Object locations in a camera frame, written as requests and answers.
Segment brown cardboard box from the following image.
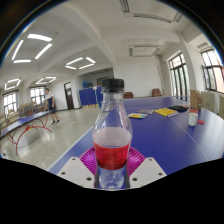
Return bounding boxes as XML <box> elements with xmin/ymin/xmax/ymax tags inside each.
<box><xmin>189</xmin><ymin>89</ymin><xmax>203</xmax><ymax>111</ymax></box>

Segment grey notebook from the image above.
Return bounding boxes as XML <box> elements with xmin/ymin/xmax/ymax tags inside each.
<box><xmin>136</xmin><ymin>108</ymin><xmax>155</xmax><ymax>115</ymax></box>

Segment small blue-yellow book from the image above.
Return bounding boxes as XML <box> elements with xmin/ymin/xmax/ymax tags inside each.
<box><xmin>127</xmin><ymin>112</ymin><xmax>149</xmax><ymax>120</ymax></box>

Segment tall black-framed window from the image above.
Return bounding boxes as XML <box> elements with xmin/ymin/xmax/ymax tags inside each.
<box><xmin>168</xmin><ymin>52</ymin><xmax>191</xmax><ymax>98</ymax></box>

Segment red-legged blue table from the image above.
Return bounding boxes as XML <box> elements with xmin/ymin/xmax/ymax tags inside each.
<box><xmin>0</xmin><ymin>109</ymin><xmax>54</xmax><ymax>156</ymax></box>

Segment clear red-labelled drink bottle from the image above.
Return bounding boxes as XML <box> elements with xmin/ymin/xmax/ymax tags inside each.
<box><xmin>92</xmin><ymin>78</ymin><xmax>134</xmax><ymax>191</ymax></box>

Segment wide black-framed window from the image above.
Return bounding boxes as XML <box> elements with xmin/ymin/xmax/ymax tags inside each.
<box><xmin>200</xmin><ymin>49</ymin><xmax>224</xmax><ymax>95</ymax></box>

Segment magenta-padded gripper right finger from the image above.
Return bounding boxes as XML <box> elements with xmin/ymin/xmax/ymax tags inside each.
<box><xmin>125</xmin><ymin>146</ymin><xmax>168</xmax><ymax>190</ymax></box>

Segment ceiling air conditioner unit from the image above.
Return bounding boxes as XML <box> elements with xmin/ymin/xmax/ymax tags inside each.
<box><xmin>128</xmin><ymin>44</ymin><xmax>163</xmax><ymax>58</ymax></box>

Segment person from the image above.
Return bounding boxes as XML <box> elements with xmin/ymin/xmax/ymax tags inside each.
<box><xmin>44</xmin><ymin>87</ymin><xmax>61</xmax><ymax>126</ymax></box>

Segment blue partition screens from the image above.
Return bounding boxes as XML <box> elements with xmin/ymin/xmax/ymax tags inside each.
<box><xmin>78</xmin><ymin>85</ymin><xmax>104</xmax><ymax>108</ymax></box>

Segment white mug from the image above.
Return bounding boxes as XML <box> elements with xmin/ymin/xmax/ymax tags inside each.
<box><xmin>187</xmin><ymin>112</ymin><xmax>199</xmax><ymax>127</ymax></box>

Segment brown armchair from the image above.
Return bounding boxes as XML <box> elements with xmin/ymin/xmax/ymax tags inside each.
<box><xmin>122</xmin><ymin>91</ymin><xmax>134</xmax><ymax>100</ymax></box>
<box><xmin>151</xmin><ymin>88</ymin><xmax>164</xmax><ymax>98</ymax></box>

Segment ceiling lights group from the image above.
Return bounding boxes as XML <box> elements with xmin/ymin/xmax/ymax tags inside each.
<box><xmin>3</xmin><ymin>32</ymin><xmax>98</xmax><ymax>93</ymax></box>

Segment black pouch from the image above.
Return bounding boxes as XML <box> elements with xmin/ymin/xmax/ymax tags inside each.
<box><xmin>168</xmin><ymin>105</ymin><xmax>190</xmax><ymax>113</ymax></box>

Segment dark brown door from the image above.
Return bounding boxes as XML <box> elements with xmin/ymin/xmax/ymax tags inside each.
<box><xmin>63</xmin><ymin>81</ymin><xmax>75</xmax><ymax>111</ymax></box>

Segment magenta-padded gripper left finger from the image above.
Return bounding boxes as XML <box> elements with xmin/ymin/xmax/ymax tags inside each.
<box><xmin>56</xmin><ymin>146</ymin><xmax>100</xmax><ymax>190</ymax></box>

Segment yellow book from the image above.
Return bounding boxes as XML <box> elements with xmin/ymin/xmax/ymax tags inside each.
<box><xmin>153</xmin><ymin>107</ymin><xmax>180</xmax><ymax>118</ymax></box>

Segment beige double-door cabinet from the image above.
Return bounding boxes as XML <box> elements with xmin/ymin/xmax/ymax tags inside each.
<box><xmin>201</xmin><ymin>90</ymin><xmax>221</xmax><ymax>116</ymax></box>

